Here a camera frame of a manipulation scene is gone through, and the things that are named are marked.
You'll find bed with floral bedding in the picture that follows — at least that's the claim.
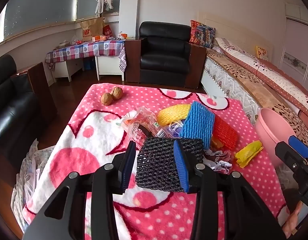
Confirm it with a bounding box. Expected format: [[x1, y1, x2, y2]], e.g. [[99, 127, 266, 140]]
[[206, 49, 308, 155]]

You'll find white wardrobe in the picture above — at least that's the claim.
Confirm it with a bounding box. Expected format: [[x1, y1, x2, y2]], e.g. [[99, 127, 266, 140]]
[[279, 2, 308, 85]]

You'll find colourful patterned pillow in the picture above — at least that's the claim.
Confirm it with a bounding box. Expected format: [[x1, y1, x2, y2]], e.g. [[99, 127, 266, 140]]
[[189, 20, 216, 48]]

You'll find white quilted mattress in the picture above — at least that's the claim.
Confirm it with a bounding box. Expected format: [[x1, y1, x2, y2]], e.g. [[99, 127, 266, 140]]
[[201, 55, 262, 125]]

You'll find blue foam net sleeve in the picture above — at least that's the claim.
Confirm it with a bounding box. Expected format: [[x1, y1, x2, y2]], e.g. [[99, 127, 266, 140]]
[[180, 101, 216, 150]]

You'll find pink plastic bucket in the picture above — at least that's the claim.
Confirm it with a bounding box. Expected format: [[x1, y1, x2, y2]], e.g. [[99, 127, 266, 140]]
[[255, 108, 298, 168]]

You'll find clear plastic snack wrapper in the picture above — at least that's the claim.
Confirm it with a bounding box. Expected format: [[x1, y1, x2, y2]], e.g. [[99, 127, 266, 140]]
[[120, 107, 174, 150]]

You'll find person's right hand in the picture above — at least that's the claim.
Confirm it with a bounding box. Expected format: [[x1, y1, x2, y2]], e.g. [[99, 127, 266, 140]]
[[281, 202, 306, 238]]

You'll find brown paper bag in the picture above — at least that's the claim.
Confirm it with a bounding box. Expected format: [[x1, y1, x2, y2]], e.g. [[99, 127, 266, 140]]
[[79, 17, 105, 42]]

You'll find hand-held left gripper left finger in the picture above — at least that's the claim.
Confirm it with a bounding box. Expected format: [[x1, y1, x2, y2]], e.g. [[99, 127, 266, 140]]
[[23, 141, 137, 240]]

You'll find red foam net sleeve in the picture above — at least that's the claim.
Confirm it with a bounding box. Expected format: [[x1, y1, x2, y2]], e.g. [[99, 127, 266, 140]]
[[211, 116, 239, 150]]

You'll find pink polka dot blanket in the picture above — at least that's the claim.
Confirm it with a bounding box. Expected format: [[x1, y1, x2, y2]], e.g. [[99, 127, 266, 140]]
[[22, 84, 287, 240]]

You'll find white side table, checked cloth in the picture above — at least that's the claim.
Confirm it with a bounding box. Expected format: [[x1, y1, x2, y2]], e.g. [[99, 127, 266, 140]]
[[45, 39, 126, 73]]

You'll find yellow foam net sleeve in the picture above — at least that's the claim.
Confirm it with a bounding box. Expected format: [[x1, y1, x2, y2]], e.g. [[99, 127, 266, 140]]
[[157, 104, 192, 127]]

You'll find black foam net sleeve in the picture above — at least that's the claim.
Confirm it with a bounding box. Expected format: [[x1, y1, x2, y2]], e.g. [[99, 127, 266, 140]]
[[135, 137, 204, 193]]

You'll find black leather sofa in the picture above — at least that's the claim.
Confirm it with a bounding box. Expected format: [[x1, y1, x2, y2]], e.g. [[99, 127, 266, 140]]
[[0, 54, 57, 155]]

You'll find white garment on coat rack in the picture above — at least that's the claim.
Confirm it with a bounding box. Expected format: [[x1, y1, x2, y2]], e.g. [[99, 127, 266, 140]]
[[95, 0, 114, 18]]

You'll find yellow plastic bag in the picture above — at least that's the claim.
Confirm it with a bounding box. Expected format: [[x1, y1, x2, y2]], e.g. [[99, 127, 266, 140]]
[[234, 140, 264, 167]]

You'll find yellow floral pillow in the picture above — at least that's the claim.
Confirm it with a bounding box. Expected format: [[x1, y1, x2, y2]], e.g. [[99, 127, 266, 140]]
[[255, 46, 268, 61]]

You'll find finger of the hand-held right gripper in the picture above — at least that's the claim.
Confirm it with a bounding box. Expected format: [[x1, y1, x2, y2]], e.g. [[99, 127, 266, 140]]
[[288, 135, 308, 159], [274, 141, 308, 178]]

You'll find pink white floral quilt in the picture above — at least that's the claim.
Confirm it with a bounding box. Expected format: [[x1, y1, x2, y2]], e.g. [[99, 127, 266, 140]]
[[215, 37, 308, 120]]

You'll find black leather armchair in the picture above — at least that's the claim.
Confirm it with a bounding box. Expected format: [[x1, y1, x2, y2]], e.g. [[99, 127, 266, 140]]
[[125, 21, 207, 89]]

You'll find cream bed headboard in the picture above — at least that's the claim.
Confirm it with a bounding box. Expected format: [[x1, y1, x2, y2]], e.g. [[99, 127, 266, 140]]
[[198, 11, 273, 55]]

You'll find large window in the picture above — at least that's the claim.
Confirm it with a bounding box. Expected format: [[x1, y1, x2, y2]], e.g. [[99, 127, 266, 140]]
[[4, 0, 119, 43]]

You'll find white floral cloth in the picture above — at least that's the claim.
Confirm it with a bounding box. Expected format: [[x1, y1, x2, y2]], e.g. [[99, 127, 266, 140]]
[[10, 140, 55, 215]]

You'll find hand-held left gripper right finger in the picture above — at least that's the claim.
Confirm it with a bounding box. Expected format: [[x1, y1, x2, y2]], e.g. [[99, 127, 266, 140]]
[[173, 139, 285, 240]]

